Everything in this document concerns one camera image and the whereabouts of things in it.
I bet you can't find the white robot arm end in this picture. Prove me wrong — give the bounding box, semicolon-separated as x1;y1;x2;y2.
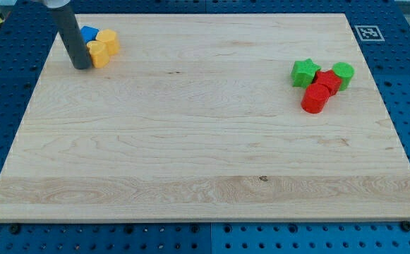
0;0;71;8

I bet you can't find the light wooden board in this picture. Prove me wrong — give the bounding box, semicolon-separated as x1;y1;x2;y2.
0;13;410;224

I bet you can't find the green star block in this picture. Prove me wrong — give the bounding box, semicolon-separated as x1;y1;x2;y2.
291;59;321;88

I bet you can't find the red cylinder block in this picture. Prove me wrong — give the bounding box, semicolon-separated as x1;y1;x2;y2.
301;83;330;114

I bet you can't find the yellow block front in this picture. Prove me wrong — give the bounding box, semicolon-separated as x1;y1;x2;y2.
86;40;110;68

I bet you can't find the yellow block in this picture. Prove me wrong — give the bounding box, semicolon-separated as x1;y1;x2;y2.
96;29;121;55
86;40;110;68

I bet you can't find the yellow block rear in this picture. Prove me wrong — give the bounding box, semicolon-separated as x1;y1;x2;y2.
96;29;121;55

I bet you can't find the red star block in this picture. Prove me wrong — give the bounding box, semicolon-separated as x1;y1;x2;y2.
313;70;342;96

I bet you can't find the blue block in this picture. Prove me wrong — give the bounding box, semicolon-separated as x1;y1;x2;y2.
80;25;99;44

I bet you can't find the green cylinder block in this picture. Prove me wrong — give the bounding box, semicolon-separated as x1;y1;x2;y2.
332;62;355;91

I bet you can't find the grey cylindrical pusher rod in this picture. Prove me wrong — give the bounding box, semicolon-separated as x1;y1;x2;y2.
48;2;92;70

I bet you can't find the white fiducial marker tag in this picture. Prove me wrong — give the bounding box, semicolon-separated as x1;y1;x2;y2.
354;25;385;42

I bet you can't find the black bolt left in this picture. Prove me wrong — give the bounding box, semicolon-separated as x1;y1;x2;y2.
8;224;21;235

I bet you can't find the black bolt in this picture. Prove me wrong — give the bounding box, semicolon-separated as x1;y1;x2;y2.
400;221;410;232
8;224;21;235

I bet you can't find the black bolt right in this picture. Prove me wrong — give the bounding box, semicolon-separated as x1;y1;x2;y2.
400;221;410;232

